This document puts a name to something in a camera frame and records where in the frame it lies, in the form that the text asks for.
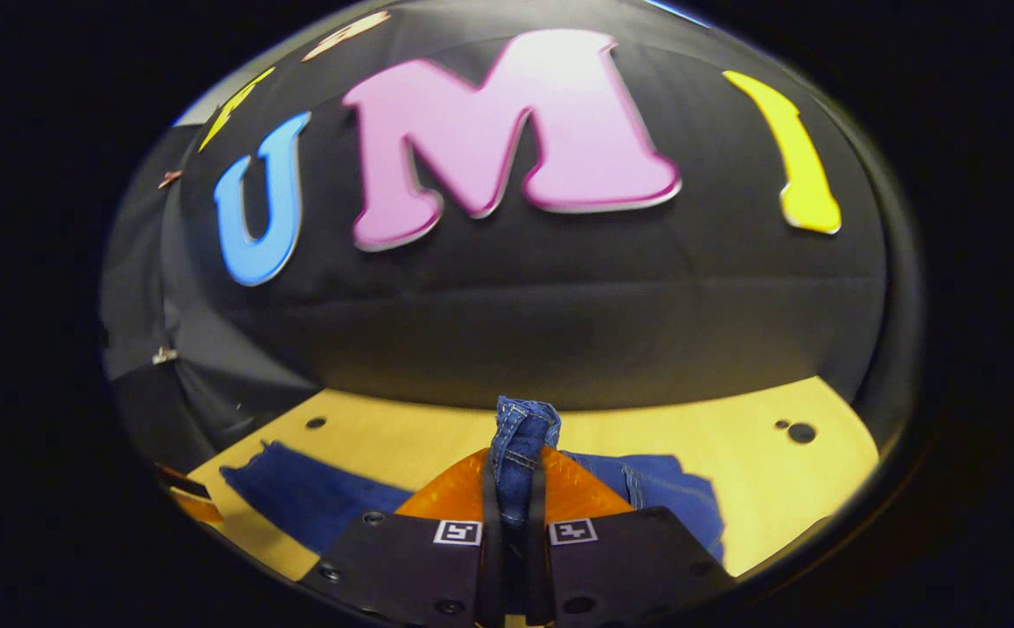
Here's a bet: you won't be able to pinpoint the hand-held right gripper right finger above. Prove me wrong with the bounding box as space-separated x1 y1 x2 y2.
525 446 740 628

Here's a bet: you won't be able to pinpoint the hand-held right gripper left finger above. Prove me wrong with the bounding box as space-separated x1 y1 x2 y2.
301 448 504 628

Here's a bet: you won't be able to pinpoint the blue denim jeans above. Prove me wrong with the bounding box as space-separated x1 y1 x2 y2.
219 397 726 611

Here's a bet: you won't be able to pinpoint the black backdrop cloth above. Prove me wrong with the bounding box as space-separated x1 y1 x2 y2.
101 0 922 454

